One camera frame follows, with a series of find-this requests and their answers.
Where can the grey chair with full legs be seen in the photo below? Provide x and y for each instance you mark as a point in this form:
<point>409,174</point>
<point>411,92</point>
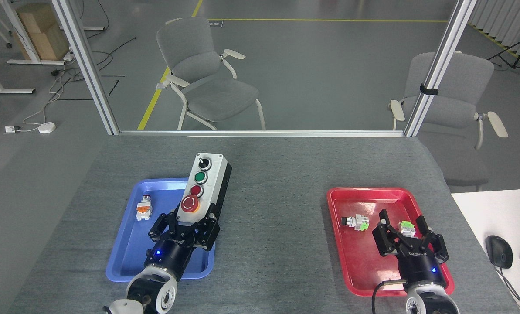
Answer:
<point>207,91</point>

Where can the silver horizontal rail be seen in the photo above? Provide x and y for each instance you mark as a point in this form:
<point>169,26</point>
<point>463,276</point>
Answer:
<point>260,133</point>

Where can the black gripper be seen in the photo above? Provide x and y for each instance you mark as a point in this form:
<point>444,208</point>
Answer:
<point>416,266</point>
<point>170,257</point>

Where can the white desk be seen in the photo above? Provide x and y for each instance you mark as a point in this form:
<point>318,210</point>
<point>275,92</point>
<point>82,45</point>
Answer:
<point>495,213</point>

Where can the green push button switch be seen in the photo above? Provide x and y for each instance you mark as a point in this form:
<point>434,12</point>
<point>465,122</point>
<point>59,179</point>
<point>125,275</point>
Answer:
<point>407,227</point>

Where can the white round floor device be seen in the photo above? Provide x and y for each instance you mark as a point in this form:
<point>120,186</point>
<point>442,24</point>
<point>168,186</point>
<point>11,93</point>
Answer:
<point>47,127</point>

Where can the black knob selector switch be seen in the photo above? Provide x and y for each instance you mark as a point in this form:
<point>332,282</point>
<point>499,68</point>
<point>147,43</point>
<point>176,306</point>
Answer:
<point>355,222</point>

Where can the orange-base push button switch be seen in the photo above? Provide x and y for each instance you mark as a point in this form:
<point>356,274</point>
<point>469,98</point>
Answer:
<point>144,209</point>

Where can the brown cardboard box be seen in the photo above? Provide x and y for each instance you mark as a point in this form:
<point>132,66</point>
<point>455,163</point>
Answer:
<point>46,35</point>

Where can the white pleated curtain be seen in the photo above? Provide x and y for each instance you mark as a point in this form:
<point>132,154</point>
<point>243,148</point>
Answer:
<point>504,22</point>

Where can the grey chair behind post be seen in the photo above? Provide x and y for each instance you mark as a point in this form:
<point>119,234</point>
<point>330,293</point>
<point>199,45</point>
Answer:
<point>464,96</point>

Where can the grey four-button control box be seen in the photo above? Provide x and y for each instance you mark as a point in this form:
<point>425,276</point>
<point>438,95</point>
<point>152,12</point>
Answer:
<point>207,183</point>

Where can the red plastic tray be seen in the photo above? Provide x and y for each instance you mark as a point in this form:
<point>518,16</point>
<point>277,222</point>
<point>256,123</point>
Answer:
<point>360,257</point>

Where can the black computer mouse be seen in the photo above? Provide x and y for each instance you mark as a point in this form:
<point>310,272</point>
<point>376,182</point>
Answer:
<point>499,252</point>

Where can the blue plastic tray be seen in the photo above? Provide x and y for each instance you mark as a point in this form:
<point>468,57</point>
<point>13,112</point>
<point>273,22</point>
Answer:
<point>133,248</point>

